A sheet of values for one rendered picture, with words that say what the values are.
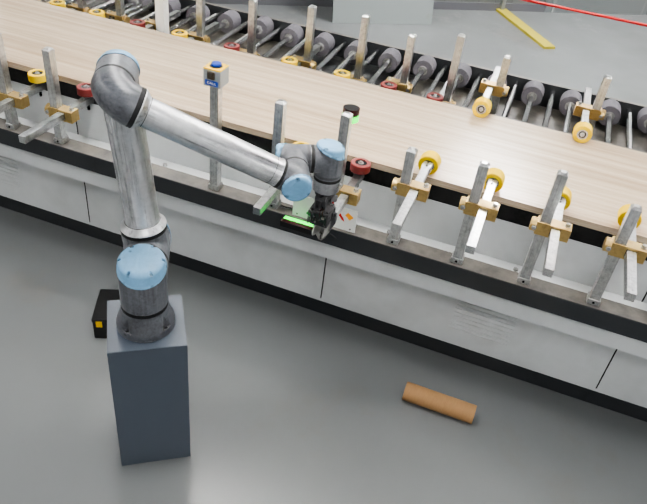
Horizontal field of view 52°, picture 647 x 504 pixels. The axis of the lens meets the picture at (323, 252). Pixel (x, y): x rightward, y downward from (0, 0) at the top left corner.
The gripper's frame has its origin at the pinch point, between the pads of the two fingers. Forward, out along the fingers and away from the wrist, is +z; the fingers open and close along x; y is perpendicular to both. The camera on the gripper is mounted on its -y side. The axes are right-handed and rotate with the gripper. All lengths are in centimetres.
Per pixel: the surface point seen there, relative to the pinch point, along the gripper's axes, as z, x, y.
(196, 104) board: -8, -78, -52
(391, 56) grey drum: -4, -24, -172
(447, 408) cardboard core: 76, 60, -14
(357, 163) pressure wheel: -8.2, -1.3, -40.6
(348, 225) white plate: 9.5, 3.1, -24.1
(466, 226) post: -5, 46, -25
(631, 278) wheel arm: -14, 100, -8
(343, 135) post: -26.9, -3.9, -24.3
